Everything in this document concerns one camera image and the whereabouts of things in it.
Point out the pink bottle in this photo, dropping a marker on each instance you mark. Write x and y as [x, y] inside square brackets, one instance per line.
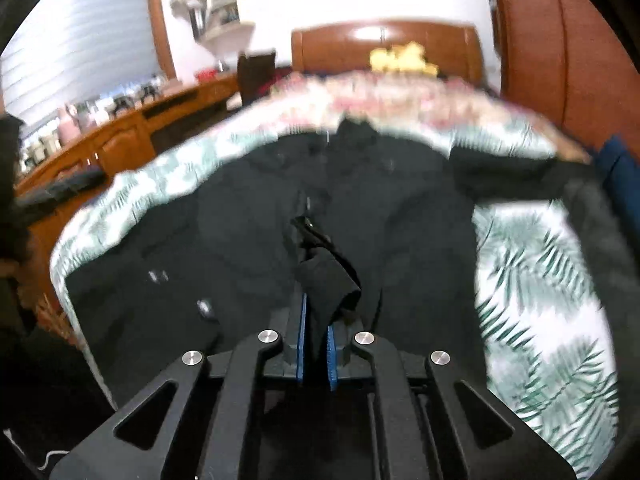
[69, 122]

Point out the wooden window frame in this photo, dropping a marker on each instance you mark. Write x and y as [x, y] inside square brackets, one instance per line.
[160, 20]

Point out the black jacket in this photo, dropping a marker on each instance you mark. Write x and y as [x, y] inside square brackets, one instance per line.
[225, 240]

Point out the dark grey cloth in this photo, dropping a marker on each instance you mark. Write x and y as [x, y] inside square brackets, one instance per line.
[597, 240]

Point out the yellow plush toy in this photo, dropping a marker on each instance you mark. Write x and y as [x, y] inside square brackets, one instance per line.
[400, 57]

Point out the bed with leaf-print cover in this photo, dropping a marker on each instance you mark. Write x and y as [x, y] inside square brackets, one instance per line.
[540, 285]

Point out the row of dark figurines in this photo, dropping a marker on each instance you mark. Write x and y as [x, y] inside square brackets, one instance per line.
[135, 95]

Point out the dark wooden chair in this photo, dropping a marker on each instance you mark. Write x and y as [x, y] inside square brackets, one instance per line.
[255, 77]

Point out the wooden wardrobe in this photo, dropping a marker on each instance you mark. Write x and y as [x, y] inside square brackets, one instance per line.
[540, 50]

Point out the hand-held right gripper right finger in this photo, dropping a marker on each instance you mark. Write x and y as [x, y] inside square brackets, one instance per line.
[332, 357]

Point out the red bowl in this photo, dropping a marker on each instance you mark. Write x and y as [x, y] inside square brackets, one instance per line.
[207, 75]

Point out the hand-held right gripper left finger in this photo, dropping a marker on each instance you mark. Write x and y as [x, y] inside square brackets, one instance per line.
[300, 332]

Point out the wooden desk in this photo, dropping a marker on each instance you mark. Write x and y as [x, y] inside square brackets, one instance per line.
[125, 135]

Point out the blue cloth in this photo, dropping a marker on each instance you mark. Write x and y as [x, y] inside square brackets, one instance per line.
[617, 170]

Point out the wooden headboard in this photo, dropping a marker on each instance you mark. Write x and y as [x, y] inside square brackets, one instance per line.
[340, 50]

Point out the window blind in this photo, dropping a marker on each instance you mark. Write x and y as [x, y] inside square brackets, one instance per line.
[75, 45]

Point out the floral blanket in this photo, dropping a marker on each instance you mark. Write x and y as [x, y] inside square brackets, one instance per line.
[400, 97]

